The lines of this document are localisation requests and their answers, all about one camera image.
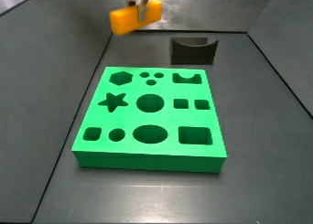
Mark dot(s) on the black curved fixture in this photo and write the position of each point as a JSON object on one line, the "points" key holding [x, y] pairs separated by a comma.
{"points": [[193, 50]]}

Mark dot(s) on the green foam shape board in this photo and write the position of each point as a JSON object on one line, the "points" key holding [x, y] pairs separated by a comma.
{"points": [[152, 120]]}

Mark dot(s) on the yellow rectangular block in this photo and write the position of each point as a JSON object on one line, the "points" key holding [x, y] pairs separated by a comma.
{"points": [[125, 19]]}

